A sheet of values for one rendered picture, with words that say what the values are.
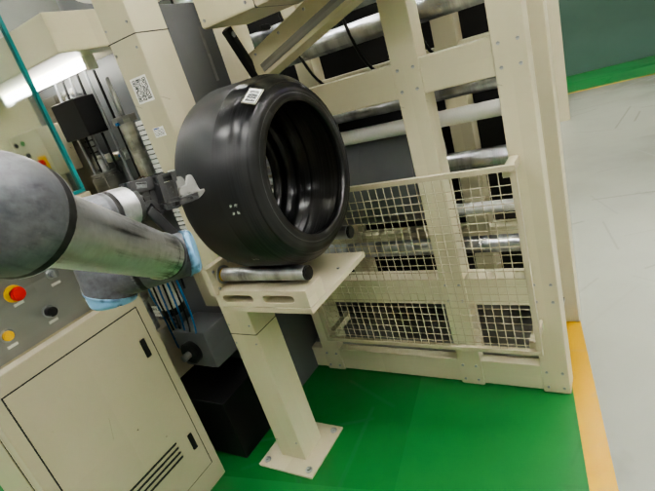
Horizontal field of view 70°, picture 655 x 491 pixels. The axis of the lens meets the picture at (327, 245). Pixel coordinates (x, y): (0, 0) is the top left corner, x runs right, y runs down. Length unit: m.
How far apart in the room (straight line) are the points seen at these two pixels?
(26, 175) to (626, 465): 1.81
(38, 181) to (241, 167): 0.76
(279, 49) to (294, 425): 1.40
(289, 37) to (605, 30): 8.86
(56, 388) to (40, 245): 1.24
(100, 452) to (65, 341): 0.39
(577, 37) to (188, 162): 9.30
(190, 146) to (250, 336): 0.77
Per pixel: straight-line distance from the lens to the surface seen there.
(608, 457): 1.94
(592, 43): 10.23
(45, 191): 0.48
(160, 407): 1.92
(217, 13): 1.68
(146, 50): 1.57
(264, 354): 1.79
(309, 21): 1.65
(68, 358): 1.70
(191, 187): 1.17
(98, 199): 1.02
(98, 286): 0.99
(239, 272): 1.50
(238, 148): 1.20
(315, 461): 2.07
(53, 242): 0.49
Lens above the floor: 1.42
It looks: 20 degrees down
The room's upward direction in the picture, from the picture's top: 17 degrees counter-clockwise
